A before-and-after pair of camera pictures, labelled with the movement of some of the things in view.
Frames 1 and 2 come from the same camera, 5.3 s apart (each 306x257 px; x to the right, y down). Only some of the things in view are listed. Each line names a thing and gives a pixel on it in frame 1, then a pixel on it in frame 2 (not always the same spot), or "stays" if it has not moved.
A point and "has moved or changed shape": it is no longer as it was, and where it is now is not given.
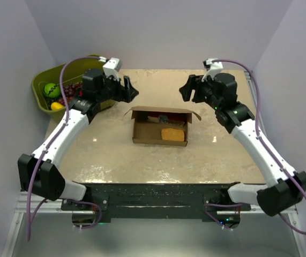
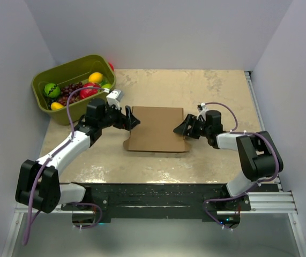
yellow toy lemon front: x=56 y=105 stays
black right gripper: x=194 y=82 → x=183 y=128
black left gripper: x=126 y=93 → x=129 y=120
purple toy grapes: x=69 y=90 stays
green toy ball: x=52 y=90 stays
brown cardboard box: x=161 y=126 has moved or changed shape
